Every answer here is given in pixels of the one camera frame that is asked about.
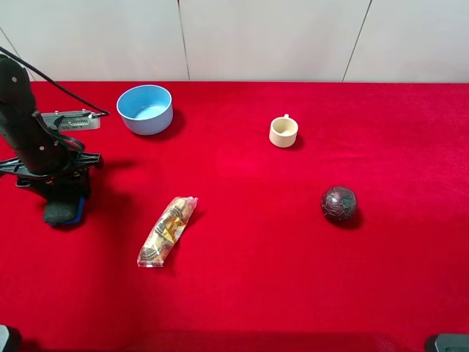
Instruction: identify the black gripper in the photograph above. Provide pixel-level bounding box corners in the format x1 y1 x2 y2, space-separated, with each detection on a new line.
1 152 103 199

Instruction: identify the black and blue eraser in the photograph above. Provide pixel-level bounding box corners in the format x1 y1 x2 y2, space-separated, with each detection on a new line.
43 197 85 227

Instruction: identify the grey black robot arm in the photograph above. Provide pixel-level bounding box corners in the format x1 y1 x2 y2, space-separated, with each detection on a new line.
1 54 103 199

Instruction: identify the light blue bowl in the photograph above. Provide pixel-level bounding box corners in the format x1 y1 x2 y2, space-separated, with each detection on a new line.
117 84 174 136

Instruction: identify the clear wrapped snack packet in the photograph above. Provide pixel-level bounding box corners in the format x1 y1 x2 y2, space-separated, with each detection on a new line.
137 197 198 268

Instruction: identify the dark base left corner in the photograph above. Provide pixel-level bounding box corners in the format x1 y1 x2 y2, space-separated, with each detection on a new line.
0 325 22 352

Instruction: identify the dark base corner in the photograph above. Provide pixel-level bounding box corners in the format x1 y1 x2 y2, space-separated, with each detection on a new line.
0 325 22 352
424 334 469 352

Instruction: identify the red tablecloth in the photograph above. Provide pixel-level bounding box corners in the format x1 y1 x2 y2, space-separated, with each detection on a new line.
1 82 468 351

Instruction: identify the cream small cup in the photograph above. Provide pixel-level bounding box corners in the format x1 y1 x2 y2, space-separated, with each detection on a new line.
269 114 299 148

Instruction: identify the dark maroon ball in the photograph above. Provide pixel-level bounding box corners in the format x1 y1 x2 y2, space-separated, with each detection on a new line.
321 186 358 222

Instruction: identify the dark base right corner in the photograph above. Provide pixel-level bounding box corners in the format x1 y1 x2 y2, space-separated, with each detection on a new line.
424 334 469 352

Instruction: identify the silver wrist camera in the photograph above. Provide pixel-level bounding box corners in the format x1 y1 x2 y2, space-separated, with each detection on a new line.
42 109 100 131

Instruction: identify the black cable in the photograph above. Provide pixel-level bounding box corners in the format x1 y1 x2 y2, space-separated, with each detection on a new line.
0 45 111 118

